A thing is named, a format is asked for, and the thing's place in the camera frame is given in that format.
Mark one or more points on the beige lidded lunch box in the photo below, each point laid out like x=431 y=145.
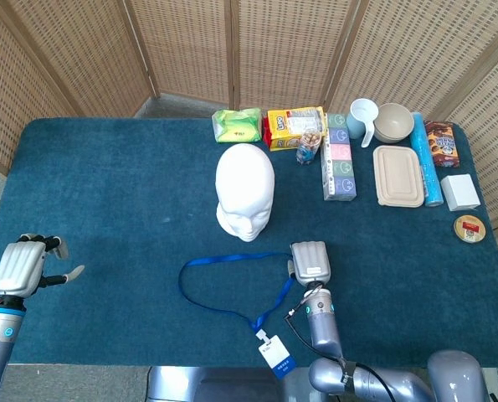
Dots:
x=397 y=176

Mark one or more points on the small white box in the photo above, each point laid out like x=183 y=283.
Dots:
x=460 y=190

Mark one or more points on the round gold tin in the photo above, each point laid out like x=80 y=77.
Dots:
x=469 y=229

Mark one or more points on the brown cookie box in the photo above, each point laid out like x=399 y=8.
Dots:
x=441 y=144

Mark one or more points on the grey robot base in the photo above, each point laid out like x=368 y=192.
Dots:
x=215 y=385

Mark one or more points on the yellow snack box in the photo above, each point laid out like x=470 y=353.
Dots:
x=282 y=125

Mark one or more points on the blue table cloth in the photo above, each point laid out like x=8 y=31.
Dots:
x=106 y=209

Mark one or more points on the green tissue pack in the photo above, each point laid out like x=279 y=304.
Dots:
x=236 y=125

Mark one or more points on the cyan plastic roll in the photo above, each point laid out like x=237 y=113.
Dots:
x=426 y=167

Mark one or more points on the pastel tissue multipack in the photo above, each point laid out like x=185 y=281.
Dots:
x=340 y=167

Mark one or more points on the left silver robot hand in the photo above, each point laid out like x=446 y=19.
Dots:
x=18 y=268

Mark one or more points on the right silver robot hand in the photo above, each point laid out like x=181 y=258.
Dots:
x=311 y=261

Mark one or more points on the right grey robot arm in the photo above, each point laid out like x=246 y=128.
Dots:
x=321 y=326

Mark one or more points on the clear jar of snacks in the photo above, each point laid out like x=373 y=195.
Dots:
x=307 y=148

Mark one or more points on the beige bowl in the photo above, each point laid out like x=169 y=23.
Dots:
x=393 y=121

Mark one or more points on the white foam mannequin head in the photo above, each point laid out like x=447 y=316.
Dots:
x=244 y=184

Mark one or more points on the wicker folding screen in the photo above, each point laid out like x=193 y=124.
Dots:
x=273 y=42

